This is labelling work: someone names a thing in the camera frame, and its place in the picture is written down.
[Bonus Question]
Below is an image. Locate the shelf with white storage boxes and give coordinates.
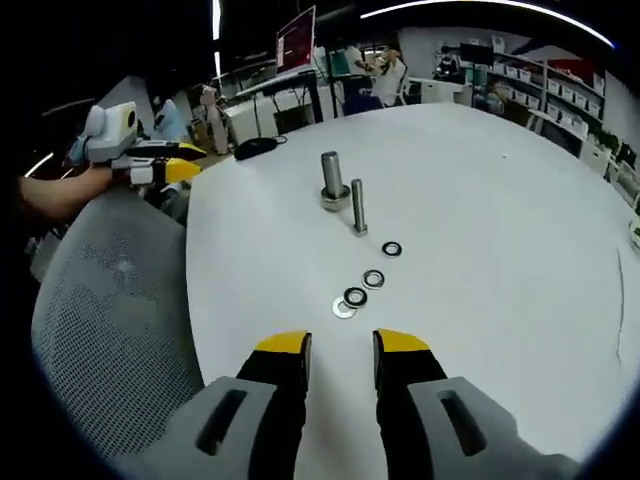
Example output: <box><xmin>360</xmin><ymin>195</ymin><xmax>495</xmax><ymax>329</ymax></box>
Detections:
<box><xmin>491</xmin><ymin>36</ymin><xmax>609</xmax><ymax>132</ymax></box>

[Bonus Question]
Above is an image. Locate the black pouch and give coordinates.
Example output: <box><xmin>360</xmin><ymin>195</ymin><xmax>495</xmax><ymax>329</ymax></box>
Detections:
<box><xmin>233</xmin><ymin>135</ymin><xmax>289</xmax><ymax>162</ymax></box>

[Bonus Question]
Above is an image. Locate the grey mesh office chair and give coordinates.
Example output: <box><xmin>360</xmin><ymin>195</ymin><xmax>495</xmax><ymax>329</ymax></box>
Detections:
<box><xmin>30</xmin><ymin>191</ymin><xmax>207</xmax><ymax>472</ymax></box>

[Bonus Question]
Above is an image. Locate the thin threaded steel stud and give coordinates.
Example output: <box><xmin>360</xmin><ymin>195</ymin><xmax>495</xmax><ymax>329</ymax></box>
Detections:
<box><xmin>349</xmin><ymin>178</ymin><xmax>371</xmax><ymax>238</ymax></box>

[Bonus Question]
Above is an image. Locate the computer monitor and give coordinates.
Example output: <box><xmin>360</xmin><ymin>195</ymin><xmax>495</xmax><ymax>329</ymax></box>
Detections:
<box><xmin>275</xmin><ymin>5</ymin><xmax>318</xmax><ymax>78</ymax></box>

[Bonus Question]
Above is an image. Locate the thick threaded steel stud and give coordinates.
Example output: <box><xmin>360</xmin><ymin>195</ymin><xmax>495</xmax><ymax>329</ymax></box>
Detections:
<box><xmin>319</xmin><ymin>150</ymin><xmax>353</xmax><ymax>213</ymax></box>

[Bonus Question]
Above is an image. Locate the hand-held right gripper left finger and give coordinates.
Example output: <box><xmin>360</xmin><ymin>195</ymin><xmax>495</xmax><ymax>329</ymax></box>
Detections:
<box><xmin>149</xmin><ymin>328</ymin><xmax>313</xmax><ymax>480</ymax></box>

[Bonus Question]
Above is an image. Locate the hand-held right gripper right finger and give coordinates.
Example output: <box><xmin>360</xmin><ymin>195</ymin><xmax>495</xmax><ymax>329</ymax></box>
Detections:
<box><xmin>372</xmin><ymin>328</ymin><xmax>576</xmax><ymax>480</ymax></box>

